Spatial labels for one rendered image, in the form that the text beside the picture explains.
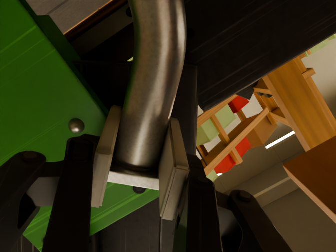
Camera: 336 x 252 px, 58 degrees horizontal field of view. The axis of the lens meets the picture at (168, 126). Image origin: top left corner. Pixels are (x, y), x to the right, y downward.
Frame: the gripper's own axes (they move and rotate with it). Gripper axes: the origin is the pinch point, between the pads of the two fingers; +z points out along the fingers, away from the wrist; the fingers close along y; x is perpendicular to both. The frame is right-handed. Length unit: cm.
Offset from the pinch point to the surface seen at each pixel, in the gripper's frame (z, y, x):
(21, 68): 4.2, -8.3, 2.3
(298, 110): 71, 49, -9
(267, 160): 787, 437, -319
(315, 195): 29.6, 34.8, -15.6
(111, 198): 4.2, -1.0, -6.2
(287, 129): 799, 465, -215
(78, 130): 3.9, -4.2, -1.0
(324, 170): 37, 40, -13
